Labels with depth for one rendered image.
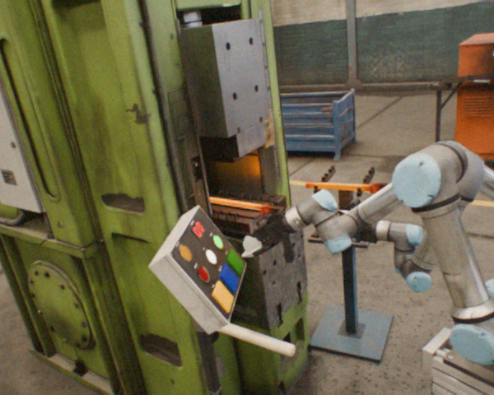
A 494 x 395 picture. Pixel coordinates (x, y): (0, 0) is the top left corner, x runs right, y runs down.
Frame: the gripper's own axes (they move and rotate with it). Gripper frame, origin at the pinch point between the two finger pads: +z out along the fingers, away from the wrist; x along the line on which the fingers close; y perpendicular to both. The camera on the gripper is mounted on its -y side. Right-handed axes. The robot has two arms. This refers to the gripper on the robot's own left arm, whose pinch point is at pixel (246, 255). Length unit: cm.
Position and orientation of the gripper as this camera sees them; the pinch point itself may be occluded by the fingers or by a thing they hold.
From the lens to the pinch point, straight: 153.2
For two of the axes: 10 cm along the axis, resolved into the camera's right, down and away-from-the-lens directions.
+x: -1.6, 4.0, -9.0
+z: -7.8, 5.1, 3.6
